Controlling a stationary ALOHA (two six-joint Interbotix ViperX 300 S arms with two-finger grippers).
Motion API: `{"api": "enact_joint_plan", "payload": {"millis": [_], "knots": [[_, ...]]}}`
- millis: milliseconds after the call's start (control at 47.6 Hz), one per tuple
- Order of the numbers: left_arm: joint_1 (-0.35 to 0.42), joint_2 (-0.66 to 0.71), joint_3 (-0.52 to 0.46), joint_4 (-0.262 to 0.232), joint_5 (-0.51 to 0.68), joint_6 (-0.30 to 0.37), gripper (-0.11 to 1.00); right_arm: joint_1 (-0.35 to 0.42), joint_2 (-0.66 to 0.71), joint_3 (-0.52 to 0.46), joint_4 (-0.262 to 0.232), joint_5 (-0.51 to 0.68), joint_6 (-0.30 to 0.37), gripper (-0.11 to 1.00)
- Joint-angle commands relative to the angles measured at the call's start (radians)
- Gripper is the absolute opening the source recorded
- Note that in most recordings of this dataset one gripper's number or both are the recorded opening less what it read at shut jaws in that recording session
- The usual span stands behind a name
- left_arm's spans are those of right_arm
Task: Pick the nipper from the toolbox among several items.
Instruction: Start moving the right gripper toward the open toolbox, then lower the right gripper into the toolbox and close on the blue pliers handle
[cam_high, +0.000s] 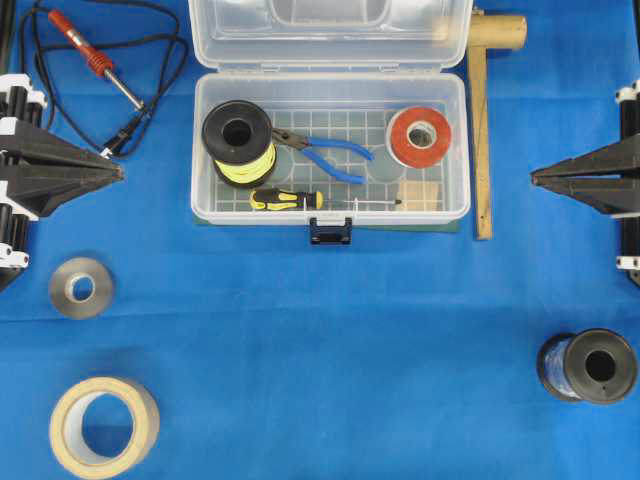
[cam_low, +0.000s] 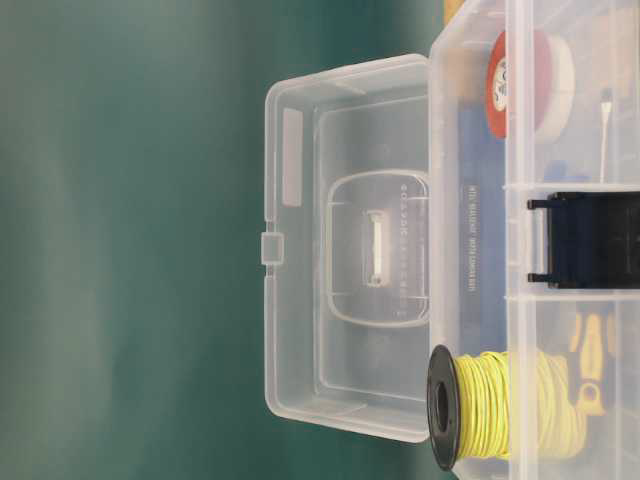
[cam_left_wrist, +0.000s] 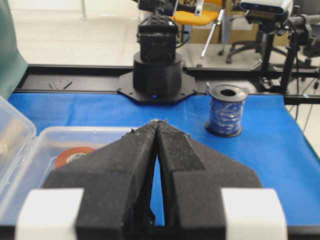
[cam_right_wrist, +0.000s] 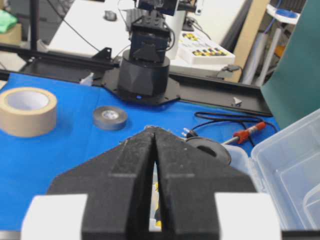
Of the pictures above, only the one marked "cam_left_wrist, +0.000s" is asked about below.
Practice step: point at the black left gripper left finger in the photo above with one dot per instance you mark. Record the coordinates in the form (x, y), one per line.
(104, 195)

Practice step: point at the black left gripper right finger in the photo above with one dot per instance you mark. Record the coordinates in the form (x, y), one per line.
(209, 196)

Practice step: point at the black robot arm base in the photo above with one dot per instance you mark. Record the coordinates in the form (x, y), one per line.
(157, 75)

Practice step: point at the clear plastic toolbox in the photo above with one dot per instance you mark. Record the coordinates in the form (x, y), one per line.
(26, 158)

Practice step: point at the red tape roll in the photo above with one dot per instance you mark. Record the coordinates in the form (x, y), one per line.
(72, 154)

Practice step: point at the blue table mat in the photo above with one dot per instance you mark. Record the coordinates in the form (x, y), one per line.
(271, 142)

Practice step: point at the black office chair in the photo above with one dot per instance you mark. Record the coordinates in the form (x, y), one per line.
(244, 40)

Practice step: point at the yellow office chair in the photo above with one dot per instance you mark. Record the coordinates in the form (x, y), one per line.
(198, 16)

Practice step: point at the green curtain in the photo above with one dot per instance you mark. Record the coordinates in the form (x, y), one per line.
(12, 65)

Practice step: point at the blue wire spool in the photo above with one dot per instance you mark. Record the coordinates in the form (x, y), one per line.
(226, 110)

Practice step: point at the black aluminium frame rail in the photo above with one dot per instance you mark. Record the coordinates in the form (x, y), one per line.
(117, 80)

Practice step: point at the white depth camera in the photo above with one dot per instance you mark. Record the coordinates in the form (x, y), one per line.
(266, 11)

